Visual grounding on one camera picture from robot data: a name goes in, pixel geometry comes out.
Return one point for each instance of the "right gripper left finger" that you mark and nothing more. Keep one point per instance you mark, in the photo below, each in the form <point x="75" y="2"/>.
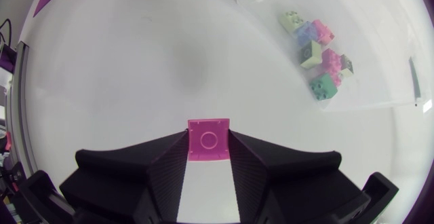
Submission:
<point x="135" y="180"/>

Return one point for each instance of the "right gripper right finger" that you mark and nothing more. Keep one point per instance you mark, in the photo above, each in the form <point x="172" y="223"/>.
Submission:
<point x="285" y="180"/>

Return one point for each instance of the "pink toy brick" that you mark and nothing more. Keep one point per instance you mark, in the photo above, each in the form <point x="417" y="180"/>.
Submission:
<point x="322" y="32"/>
<point x="208" y="140"/>
<point x="331" y="64"/>

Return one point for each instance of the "clear plastic container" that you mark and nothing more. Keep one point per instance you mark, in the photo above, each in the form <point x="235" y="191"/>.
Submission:
<point x="352" y="47"/>

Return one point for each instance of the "pale green toy brick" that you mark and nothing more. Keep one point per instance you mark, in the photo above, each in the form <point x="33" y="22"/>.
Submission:
<point x="310" y="55"/>
<point x="291" y="20"/>
<point x="346" y="66"/>

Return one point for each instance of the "blue toy brick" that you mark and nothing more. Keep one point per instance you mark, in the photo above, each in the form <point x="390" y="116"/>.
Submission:
<point x="306" y="33"/>

